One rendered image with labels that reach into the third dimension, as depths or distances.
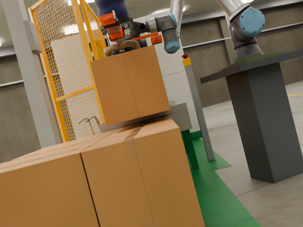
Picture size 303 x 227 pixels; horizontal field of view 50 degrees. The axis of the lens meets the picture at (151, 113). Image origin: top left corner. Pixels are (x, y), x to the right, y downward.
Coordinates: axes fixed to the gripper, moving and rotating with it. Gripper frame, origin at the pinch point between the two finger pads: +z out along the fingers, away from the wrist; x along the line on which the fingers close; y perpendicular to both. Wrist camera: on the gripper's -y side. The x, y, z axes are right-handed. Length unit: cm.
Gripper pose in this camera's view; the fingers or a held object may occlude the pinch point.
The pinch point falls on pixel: (116, 34)
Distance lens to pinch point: 202.4
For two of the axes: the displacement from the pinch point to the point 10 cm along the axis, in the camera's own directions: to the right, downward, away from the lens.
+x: -2.4, -9.7, -0.2
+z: -9.7, 2.4, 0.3
